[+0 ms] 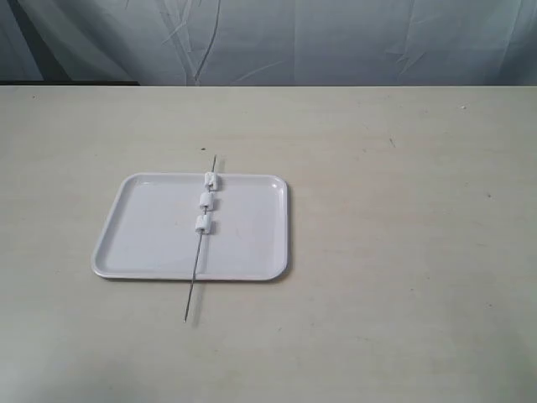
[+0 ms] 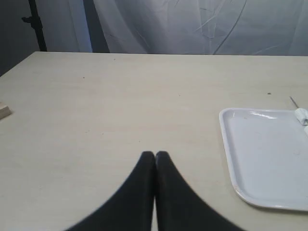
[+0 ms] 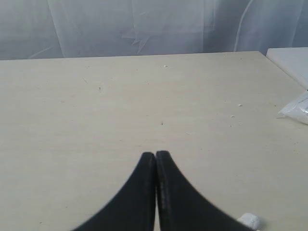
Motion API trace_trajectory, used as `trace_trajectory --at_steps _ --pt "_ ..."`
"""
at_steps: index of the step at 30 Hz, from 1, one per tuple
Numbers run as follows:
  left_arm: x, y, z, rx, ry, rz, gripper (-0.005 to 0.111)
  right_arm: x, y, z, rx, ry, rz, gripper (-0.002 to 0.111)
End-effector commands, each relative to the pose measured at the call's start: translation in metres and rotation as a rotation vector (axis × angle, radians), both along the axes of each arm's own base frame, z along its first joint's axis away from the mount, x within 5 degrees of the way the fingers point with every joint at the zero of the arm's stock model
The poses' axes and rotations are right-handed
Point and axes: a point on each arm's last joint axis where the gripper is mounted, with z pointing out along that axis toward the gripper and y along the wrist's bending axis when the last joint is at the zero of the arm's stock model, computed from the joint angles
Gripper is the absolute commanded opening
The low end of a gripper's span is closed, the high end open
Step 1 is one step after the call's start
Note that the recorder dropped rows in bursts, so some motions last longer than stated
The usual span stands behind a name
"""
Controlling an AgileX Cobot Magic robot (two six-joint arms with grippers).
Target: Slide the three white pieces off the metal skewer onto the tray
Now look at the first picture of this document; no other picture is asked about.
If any white marshmallow piece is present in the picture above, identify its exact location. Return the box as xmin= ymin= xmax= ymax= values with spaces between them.
xmin=204 ymin=171 xmax=219 ymax=192
xmin=195 ymin=214 xmax=212 ymax=235
xmin=199 ymin=191 xmax=215 ymax=212

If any white marshmallow piece bottom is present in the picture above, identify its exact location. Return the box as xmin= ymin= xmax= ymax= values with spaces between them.
xmin=195 ymin=214 xmax=212 ymax=235

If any white marshmallow piece top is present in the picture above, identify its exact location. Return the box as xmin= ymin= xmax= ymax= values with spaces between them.
xmin=204 ymin=171 xmax=219 ymax=192

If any blue-grey backdrop cloth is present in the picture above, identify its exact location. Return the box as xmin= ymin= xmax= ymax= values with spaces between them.
xmin=1 ymin=1 xmax=536 ymax=86

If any white rectangular plastic tray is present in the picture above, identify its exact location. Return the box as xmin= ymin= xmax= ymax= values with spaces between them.
xmin=91 ymin=172 xmax=289 ymax=281

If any thin metal skewer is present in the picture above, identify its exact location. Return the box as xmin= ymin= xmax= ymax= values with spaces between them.
xmin=184 ymin=154 xmax=217 ymax=322

